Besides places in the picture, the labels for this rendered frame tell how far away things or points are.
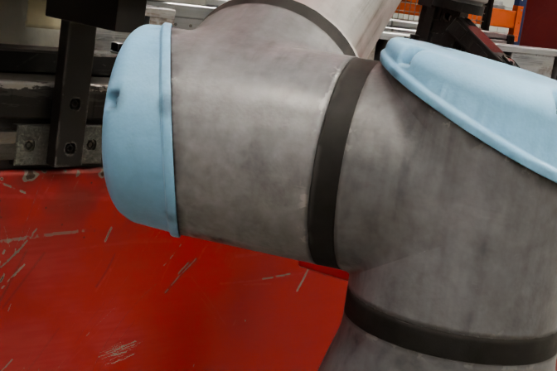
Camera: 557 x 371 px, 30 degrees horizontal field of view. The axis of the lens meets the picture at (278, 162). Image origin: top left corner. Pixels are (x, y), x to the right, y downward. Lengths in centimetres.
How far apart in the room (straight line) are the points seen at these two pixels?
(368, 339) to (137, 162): 15
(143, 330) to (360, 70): 96
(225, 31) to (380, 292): 17
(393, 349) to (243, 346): 108
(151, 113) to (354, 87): 11
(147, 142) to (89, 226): 81
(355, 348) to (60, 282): 84
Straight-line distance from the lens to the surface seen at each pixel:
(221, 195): 54
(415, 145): 51
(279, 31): 58
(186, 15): 187
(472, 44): 141
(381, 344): 53
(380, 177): 51
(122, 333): 144
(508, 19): 387
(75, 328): 139
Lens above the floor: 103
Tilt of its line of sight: 10 degrees down
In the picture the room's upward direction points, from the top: 8 degrees clockwise
